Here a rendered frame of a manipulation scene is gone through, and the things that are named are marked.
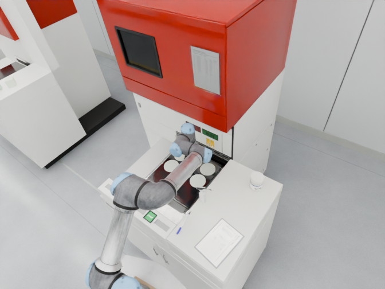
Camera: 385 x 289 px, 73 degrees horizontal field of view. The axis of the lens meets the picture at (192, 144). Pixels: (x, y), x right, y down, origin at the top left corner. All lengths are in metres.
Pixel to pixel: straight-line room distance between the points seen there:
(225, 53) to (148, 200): 0.67
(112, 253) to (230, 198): 0.67
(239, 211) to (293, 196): 1.31
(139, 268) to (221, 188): 0.61
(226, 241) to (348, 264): 1.38
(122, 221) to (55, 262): 1.65
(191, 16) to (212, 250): 1.05
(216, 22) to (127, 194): 0.76
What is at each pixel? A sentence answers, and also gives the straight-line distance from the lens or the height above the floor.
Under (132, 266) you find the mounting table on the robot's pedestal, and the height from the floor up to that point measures 0.82.
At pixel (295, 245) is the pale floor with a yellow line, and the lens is 2.49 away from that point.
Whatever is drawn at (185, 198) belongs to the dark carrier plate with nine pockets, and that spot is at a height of 0.90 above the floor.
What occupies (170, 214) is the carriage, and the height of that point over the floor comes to 0.88.
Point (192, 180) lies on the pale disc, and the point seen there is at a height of 0.90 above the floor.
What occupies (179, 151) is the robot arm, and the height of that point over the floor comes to 1.24.
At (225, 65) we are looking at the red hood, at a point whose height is 1.64.
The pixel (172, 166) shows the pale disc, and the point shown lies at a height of 0.90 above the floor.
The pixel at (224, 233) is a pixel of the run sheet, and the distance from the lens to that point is 1.39.
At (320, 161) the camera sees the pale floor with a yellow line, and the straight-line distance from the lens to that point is 3.04.
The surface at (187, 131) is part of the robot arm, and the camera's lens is 1.40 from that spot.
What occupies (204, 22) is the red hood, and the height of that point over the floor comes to 1.80.
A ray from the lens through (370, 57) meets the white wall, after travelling 2.69.
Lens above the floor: 2.24
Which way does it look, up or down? 47 degrees down
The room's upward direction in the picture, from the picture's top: 8 degrees counter-clockwise
